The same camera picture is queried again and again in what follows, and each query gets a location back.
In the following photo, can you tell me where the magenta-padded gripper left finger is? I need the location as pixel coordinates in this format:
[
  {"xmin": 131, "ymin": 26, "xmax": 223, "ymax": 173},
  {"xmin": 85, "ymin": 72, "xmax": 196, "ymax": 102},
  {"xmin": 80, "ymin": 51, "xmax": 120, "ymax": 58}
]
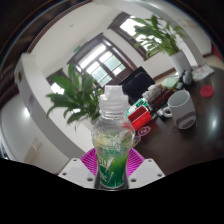
[{"xmin": 58, "ymin": 148, "xmax": 98, "ymax": 188}]

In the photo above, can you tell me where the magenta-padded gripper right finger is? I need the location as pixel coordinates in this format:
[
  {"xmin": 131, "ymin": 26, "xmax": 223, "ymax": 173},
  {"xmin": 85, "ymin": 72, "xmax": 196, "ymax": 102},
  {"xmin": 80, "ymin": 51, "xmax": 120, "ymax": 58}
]
[{"xmin": 127, "ymin": 148, "xmax": 167, "ymax": 190}]

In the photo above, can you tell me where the clear bottle with green drink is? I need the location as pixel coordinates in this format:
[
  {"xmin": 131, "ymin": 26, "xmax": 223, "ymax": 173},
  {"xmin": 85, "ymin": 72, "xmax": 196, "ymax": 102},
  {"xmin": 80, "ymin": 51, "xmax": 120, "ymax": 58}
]
[{"xmin": 91, "ymin": 84, "xmax": 137, "ymax": 191}]

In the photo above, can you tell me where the red plastic box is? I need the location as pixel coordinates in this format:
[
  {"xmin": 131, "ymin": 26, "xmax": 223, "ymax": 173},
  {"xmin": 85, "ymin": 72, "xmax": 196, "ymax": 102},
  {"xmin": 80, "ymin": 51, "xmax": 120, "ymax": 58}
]
[{"xmin": 127, "ymin": 106, "xmax": 154, "ymax": 133}]

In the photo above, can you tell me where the green and white box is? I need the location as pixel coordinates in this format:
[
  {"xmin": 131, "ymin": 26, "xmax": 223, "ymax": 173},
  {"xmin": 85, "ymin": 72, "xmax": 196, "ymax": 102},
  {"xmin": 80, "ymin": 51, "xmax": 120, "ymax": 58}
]
[{"xmin": 128, "ymin": 98, "xmax": 148, "ymax": 116}]

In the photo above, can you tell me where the potted plant in white pot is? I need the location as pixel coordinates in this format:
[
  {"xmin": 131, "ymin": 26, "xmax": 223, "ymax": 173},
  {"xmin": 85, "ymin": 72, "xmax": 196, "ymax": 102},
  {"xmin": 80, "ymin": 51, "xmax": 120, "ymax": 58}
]
[
  {"xmin": 45, "ymin": 63, "xmax": 104, "ymax": 131},
  {"xmin": 131, "ymin": 13, "xmax": 194, "ymax": 78}
]

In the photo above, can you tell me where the white mug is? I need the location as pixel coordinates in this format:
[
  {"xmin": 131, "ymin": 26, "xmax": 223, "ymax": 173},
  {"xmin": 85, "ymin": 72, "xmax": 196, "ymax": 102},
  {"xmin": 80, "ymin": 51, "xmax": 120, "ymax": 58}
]
[{"xmin": 162, "ymin": 89, "xmax": 197, "ymax": 130}]

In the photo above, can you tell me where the black chair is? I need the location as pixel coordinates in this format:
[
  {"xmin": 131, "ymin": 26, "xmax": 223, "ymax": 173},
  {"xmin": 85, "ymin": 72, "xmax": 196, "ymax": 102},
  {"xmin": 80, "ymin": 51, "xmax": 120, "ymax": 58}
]
[{"xmin": 118, "ymin": 65, "xmax": 157, "ymax": 106}]

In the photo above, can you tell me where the brown framed window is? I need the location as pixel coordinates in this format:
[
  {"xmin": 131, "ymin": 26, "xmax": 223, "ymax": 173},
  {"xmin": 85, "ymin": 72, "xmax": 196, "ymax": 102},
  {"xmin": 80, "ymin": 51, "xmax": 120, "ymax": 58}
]
[
  {"xmin": 46, "ymin": 68, "xmax": 73, "ymax": 96},
  {"xmin": 108, "ymin": 11, "xmax": 158, "ymax": 61}
]

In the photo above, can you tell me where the green cloth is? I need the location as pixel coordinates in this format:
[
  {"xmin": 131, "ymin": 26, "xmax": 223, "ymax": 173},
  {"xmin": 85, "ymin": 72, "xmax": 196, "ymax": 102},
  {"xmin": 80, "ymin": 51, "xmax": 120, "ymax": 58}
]
[{"xmin": 160, "ymin": 75, "xmax": 181, "ymax": 90}]

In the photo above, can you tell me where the dark round gadget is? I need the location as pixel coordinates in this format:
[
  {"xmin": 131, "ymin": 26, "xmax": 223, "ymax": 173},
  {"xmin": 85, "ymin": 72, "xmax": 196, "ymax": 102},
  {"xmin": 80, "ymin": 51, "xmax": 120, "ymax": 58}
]
[{"xmin": 181, "ymin": 69, "xmax": 194, "ymax": 86}]

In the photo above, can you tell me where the brown glazed double door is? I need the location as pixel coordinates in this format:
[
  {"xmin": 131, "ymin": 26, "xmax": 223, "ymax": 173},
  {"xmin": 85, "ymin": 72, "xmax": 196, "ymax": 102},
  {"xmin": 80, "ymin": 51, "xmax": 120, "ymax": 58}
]
[{"xmin": 66, "ymin": 32, "xmax": 138, "ymax": 89}]

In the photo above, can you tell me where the flat round red coaster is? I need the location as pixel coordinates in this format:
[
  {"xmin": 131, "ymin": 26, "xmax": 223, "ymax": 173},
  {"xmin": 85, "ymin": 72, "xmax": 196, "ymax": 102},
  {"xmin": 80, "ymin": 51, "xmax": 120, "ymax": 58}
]
[{"xmin": 199, "ymin": 84, "xmax": 215, "ymax": 98}]

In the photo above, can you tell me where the red carpeted staircase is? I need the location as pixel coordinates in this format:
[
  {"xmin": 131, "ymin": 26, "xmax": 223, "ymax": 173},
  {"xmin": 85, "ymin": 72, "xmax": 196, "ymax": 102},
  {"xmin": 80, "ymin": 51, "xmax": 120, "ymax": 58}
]
[{"xmin": 211, "ymin": 43, "xmax": 224, "ymax": 64}]

